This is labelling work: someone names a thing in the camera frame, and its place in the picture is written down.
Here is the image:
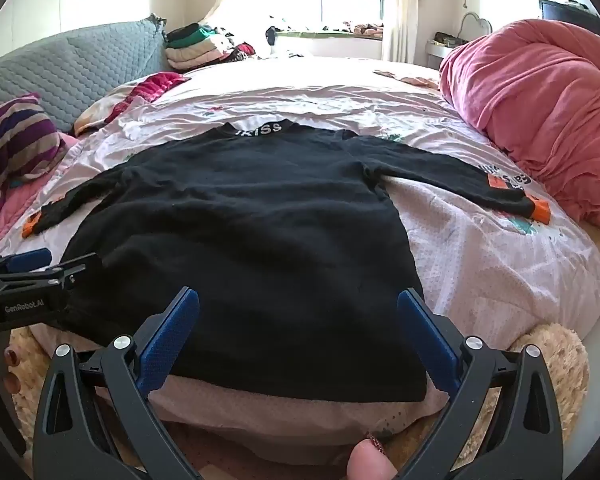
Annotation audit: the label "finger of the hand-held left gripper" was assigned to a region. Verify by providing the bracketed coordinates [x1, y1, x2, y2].
[0, 254, 103, 293]
[0, 247, 53, 282]

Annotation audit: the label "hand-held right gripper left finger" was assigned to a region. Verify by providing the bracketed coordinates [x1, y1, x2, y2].
[32, 286, 203, 480]

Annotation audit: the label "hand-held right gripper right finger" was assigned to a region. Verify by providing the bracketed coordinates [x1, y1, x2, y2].
[396, 287, 563, 480]

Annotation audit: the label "black sweater with orange cuffs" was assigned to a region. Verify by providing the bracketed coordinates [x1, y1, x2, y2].
[22, 119, 551, 403]

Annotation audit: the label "pile of folded clothes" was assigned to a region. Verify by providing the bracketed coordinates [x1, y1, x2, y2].
[164, 22, 258, 71]

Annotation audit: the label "clothes on window sill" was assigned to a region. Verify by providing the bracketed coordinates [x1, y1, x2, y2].
[275, 20, 383, 41]

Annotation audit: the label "person's left hand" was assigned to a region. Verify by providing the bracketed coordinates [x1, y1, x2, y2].
[2, 347, 24, 396]

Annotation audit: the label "person's right hand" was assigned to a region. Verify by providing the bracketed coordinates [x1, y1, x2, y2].
[346, 437, 398, 480]

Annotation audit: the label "pink strawberry printed bedspread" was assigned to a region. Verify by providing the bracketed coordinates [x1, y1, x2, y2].
[0, 55, 600, 466]

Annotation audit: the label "purple striped pillow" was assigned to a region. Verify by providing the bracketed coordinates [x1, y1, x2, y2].
[0, 92, 66, 231]

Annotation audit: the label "magenta floral cloth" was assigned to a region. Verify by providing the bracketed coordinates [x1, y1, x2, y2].
[72, 71, 191, 136]

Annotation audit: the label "grey quilted headboard cover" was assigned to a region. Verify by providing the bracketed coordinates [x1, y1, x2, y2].
[0, 14, 173, 133]

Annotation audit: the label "pink duvet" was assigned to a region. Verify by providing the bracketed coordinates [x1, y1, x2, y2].
[439, 18, 600, 226]

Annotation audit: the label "white desk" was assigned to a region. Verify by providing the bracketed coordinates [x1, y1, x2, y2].
[425, 40, 461, 68]

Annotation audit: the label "white curtain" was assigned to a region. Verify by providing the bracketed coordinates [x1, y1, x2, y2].
[380, 0, 423, 63]

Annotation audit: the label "black monitor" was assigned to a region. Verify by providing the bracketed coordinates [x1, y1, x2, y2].
[539, 0, 600, 26]

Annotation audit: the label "white heart-shaped wire lamp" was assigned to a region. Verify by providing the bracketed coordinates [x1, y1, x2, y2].
[460, 11, 493, 36]

